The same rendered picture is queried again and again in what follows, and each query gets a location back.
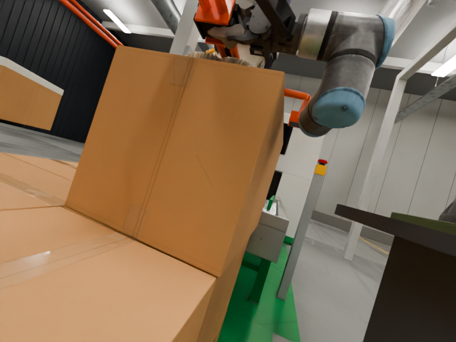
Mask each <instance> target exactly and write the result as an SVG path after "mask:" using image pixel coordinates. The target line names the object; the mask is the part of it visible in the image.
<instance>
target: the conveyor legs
mask: <svg viewBox="0 0 456 342"><path fill-rule="evenodd" d="M260 259H261V264H260V266H258V265H255V264H253V263H250V262H248V261H245V260H244V259H242V264H241V265H243V266H245V267H247V268H249V269H252V270H254V271H257V272H258V273H257V275H256V279H255V282H254V286H253V288H252V292H251V295H250V299H249V301H251V302H253V303H255V304H259V300H260V297H261V293H262V291H263V287H264V284H265V280H266V277H267V274H268V271H269V267H270V265H271V261H269V260H267V259H264V258H262V257H260Z"/></svg>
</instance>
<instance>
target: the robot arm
mask: <svg viewBox="0 0 456 342"><path fill-rule="evenodd" d="M425 1H426V0H387V1H386V2H385V3H384V4H383V6H382V7H381V9H380V10H379V11H378V12H377V14H376V15H367V14H355V13H349V12H337V11H331V10H325V9H314V8H311V9H310V11H309V13H308V16H307V14H305V13H301V14H300V16H299V19H298V22H295V20H296V16H295V14H294V13H293V11H292V9H291V7H290V5H289V3H288V2H287V0H235V5H236V4H239V7H240V14H241V18H242V20H244V18H245V17H246V16H247V17H249V18H250V22H247V23H246V28H247V29H248V30H245V29H244V27H243V26H242V25H241V24H235V25H233V26H230V27H226V26H222V27H215V26H214V27H212V28H211V29H209V30H208V34H209V35H210V36H212V37H214V38H216V39H219V40H221V41H222V42H223V43H224V45H225V46H226V48H228V49H230V50H231V49H234V48H235V46H236V44H237V43H240V44H242V45H250V54H251V55H255V56H262V57H267V58H270V56H271V53H272V52H279V53H283V54H291V55H296V53H297V51H298V57H299V58H307V59H311V60H319V61H323V62H327V64H326V68H325V71H324V74H323V78H322V81H321V84H320V87H319V88H318V90H317V92H316V93H315V94H314V96H313V98H312V99H311V100H310V101H309V103H308V105H307V106H306V107H305V109H304V110H303V111H302V112H301V114H300V116H299V127H300V129H301V131H302V132H303V133H304V134H305V135H307V136H310V137H314V138H316V137H320V136H323V135H325V134H328V133H329V131H330V130H331V129H333V128H346V127H350V126H352V125H354V124H355V123H357V122H358V120H359V119H360V117H361V114H362V113H363V111H364V109H365V106H366V97H367V94H368V90H369V88H370V84H371V80H372V78H373V73H374V71H375V69H378V68H379V67H380V66H381V65H382V64H383V62H384V61H385V59H386V58H387V55H388V54H389V52H390V50H391V47H392V46H393V44H395V42H396V41H397V39H398V38H399V36H401V34H402V32H403V31H404V30H405V28H406V27H407V26H408V25H409V23H410V22H411V20H412V19H413V18H414V16H415V15H416V13H417V12H418V11H419V10H420V8H421V7H422V5H423V4H424V3H425ZM235 5H234V7H235ZM254 51H258V52H264V55H262V54H255V53H254ZM438 221H445V222H449V223H456V196H455V200H454V201H453V202H452V203H451V204H450V205H449V206H448V207H447V208H446V210H445V211H444V212H443V213H442V214H441V215H440V216H439V218H438Z"/></svg>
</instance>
